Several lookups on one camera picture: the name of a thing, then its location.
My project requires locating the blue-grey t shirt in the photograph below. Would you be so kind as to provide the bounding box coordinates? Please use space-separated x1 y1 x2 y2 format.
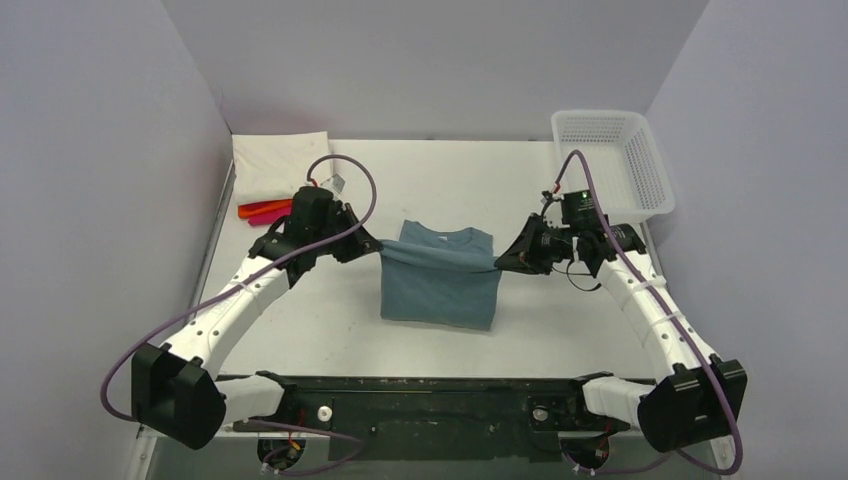
380 220 501 331

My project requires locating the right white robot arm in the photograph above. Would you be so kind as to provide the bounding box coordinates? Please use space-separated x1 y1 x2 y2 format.
495 190 747 453

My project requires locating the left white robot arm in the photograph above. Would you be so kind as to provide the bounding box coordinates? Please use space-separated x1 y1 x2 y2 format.
131 186 383 450

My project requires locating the folded pink t shirt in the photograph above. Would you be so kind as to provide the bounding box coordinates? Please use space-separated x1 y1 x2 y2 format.
247 205 291 227

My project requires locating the folded cream t shirt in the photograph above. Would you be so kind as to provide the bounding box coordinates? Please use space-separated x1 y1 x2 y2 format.
232 131 331 206

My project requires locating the folded orange t shirt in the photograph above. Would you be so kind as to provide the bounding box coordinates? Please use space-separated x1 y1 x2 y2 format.
237 199 292 220

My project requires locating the white plastic basket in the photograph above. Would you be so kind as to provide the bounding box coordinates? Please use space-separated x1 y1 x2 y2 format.
551 109 676 223

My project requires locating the aluminium mounting rail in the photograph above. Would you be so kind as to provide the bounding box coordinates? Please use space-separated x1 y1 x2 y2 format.
135 387 735 440

